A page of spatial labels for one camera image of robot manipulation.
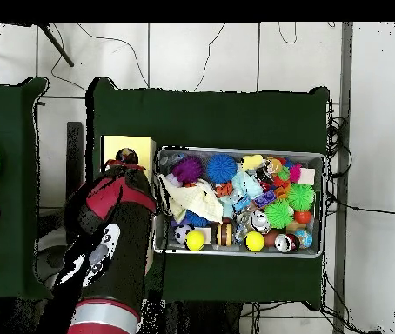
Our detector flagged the blue spiky ball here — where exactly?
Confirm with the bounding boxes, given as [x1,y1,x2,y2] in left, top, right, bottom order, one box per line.
[205,153,238,184]

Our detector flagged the silver drink can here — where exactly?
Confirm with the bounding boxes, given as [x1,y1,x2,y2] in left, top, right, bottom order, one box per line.
[249,210,271,233]

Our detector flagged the dark green side-table cloth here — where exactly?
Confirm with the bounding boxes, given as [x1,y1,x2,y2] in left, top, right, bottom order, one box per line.
[0,77,56,302]

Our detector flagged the purple spiky toy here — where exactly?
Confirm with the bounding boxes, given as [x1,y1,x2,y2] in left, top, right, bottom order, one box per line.
[171,155,204,184]

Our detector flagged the cream waffle cloth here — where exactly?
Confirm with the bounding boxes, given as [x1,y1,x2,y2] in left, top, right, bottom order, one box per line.
[157,172,224,224]

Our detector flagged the clear mesh bin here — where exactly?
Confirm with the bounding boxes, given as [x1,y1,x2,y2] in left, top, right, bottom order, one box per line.
[152,145,325,259]

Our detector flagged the black floor cable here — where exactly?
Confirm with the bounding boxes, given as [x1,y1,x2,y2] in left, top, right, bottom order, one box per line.
[325,192,395,217]

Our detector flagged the wooden box with three holes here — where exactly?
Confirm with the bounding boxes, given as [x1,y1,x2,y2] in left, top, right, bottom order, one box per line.
[99,134,157,276]

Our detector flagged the dark green tablecloth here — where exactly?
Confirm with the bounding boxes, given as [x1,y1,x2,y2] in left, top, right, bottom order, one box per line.
[85,77,331,309]

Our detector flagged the red drink can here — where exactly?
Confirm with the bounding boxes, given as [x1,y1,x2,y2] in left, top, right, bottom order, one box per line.
[274,232,301,252]

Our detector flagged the yellow tennis-seam ball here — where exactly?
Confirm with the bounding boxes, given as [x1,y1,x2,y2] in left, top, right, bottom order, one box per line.
[243,230,265,252]

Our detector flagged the green spiky ball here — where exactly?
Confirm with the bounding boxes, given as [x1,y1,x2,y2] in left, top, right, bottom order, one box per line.
[263,198,294,230]
[286,183,316,212]

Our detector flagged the long black tripod leg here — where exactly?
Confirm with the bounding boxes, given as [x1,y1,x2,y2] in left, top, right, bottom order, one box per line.
[38,23,75,68]

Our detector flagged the small soccer ball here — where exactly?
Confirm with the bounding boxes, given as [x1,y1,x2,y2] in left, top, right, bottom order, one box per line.
[173,224,195,244]

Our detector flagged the smooth yellow ball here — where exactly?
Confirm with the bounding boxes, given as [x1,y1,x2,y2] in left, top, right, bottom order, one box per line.
[184,229,207,251]

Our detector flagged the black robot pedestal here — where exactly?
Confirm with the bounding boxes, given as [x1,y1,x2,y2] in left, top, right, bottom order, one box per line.
[164,301,244,334]

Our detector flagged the dark grey rounded floor object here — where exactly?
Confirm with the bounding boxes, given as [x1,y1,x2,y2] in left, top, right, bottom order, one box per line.
[35,244,68,283]

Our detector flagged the brown striped wooden burger toy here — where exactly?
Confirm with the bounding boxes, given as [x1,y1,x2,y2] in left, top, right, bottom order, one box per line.
[214,222,234,247]

